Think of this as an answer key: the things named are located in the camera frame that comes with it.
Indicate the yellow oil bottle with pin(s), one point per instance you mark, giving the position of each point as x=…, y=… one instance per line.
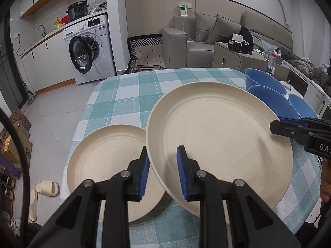
x=58, y=23

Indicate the white washing machine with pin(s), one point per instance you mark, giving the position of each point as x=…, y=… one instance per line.
x=98, y=56

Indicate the grey side cabinet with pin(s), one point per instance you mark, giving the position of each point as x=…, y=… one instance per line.
x=232, y=62

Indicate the dark jacket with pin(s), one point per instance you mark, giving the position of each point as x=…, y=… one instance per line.
x=245, y=35

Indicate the upright floor cleaner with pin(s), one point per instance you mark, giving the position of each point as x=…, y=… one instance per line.
x=30, y=94

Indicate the red container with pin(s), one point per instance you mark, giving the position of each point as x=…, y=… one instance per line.
x=65, y=19

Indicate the person's right hand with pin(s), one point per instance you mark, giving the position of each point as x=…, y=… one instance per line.
x=326, y=183

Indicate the cardboard box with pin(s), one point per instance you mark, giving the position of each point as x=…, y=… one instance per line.
x=18, y=147

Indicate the black pressure cooker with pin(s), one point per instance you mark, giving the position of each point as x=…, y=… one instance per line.
x=77, y=10

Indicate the grey cushion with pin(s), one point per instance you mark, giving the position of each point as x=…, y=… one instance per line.
x=203, y=27
x=225, y=29

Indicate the white box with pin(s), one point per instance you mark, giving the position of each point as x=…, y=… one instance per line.
x=236, y=37

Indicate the blue bowl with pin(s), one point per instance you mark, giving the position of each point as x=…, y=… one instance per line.
x=261, y=80
x=274, y=103
x=302, y=107

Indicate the kitchen faucet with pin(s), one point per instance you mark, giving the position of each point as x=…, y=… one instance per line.
x=42, y=29

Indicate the clear water bottle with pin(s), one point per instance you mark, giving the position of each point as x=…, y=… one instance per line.
x=270, y=68

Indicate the grey blanket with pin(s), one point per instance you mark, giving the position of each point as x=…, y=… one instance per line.
x=302, y=64

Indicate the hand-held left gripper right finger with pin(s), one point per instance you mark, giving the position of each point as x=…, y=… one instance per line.
x=181, y=175

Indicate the white kitchen base cabinet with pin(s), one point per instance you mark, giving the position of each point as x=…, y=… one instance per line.
x=49, y=62

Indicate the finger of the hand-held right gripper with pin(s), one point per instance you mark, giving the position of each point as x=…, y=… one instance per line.
x=293, y=120
x=287, y=130

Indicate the teal checked tablecloth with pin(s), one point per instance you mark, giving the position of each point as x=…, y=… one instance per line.
x=124, y=103

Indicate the grey sofa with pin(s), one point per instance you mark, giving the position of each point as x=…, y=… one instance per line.
x=178, y=51

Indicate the cream plate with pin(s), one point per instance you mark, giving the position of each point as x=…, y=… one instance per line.
x=103, y=165
x=219, y=134

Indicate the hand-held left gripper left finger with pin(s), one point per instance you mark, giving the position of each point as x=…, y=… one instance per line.
x=144, y=175

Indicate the green white wall device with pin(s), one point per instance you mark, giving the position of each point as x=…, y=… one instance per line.
x=184, y=9

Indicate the black box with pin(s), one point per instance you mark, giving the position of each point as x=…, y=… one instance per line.
x=239, y=47

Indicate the white electric kettle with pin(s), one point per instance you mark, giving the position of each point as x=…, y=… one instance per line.
x=313, y=90

